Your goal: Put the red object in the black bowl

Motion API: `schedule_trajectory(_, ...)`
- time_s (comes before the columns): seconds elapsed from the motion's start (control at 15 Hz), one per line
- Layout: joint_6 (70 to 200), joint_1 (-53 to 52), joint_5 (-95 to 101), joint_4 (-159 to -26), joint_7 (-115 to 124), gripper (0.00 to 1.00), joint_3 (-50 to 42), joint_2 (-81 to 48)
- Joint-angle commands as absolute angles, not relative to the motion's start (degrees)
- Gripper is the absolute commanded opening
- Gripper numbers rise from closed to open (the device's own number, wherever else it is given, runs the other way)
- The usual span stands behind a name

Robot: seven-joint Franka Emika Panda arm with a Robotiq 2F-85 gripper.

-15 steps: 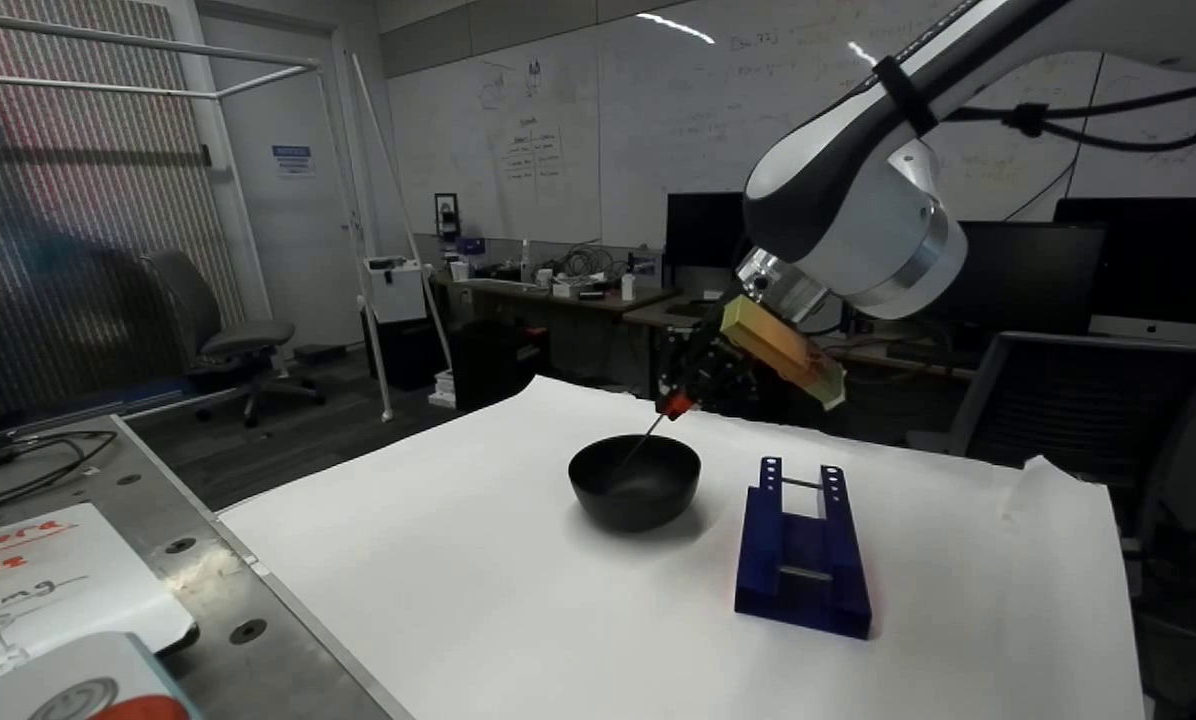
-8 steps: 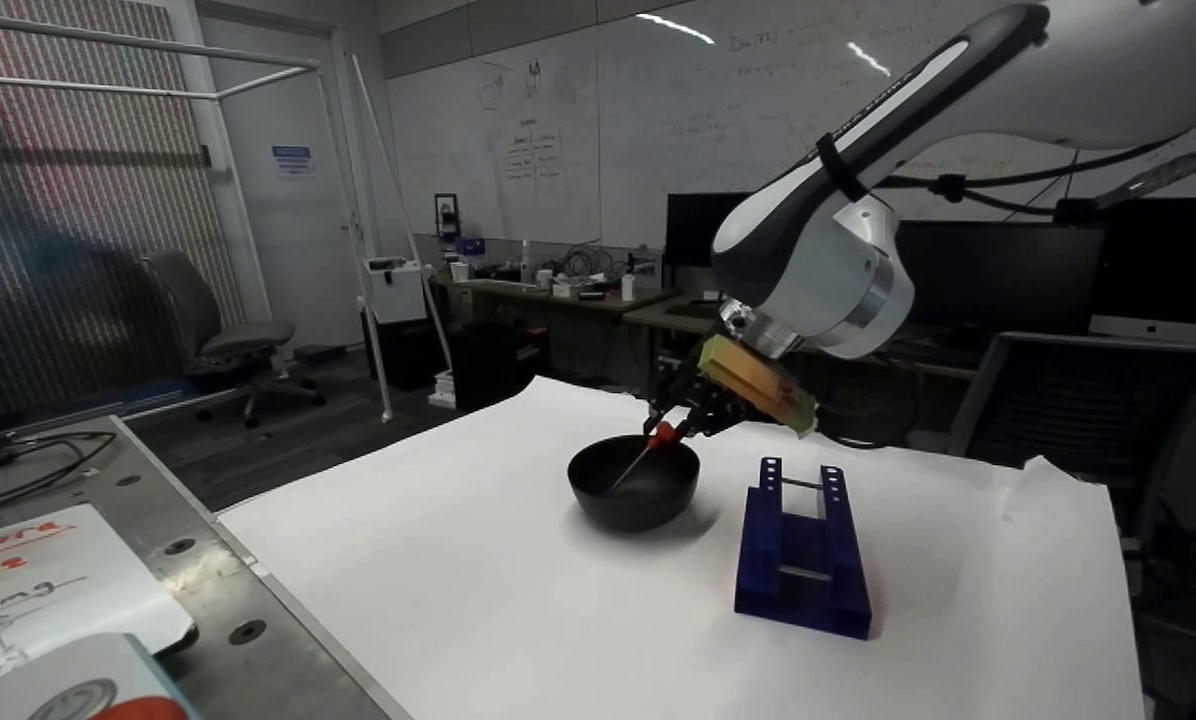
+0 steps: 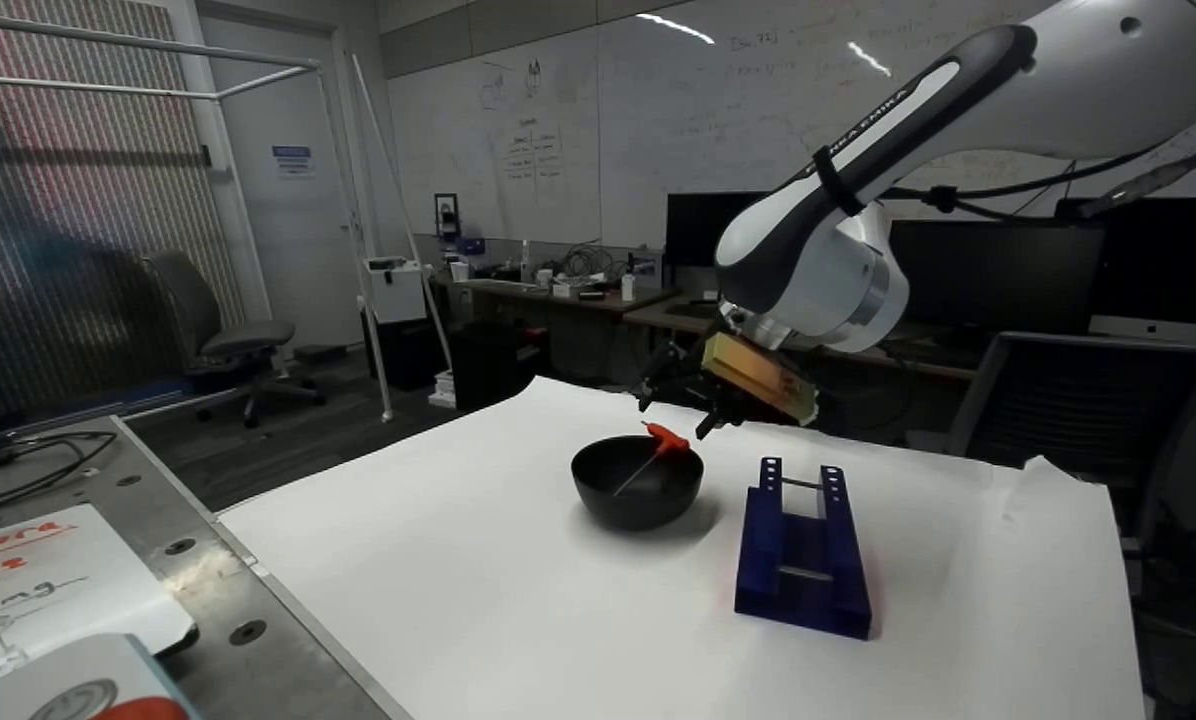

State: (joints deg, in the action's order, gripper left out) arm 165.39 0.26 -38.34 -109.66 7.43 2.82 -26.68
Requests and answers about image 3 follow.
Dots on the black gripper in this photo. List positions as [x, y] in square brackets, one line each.
[756, 378]

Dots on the small black monitor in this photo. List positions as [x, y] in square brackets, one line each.
[700, 227]

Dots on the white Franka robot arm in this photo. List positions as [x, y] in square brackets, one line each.
[809, 254]

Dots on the black mesh chair back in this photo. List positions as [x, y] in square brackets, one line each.
[1079, 400]

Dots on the red object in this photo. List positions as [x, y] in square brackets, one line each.
[668, 443]

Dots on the white stand with box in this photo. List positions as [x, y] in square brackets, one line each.
[398, 293]

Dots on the black bowl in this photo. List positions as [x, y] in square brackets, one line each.
[628, 486]

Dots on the wall mounted device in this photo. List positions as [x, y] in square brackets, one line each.
[447, 219]

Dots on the grey office chair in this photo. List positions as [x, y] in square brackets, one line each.
[202, 327]

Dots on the dark blue plastic rack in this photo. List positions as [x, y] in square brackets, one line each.
[800, 573]

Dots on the black monitor with white base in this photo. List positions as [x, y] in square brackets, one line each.
[1168, 261]

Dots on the white paper table cover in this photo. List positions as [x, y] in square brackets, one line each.
[491, 601]

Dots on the white door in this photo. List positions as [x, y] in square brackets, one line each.
[290, 242]

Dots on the white sheet with red writing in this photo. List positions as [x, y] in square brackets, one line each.
[51, 584]

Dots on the booklet with round emblem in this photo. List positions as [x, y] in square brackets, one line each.
[77, 686]

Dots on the cluttered wooden desk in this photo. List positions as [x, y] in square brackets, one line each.
[540, 301]

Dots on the wide black monitor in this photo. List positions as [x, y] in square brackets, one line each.
[997, 272]

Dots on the blue door sign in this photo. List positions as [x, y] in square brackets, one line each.
[292, 159]

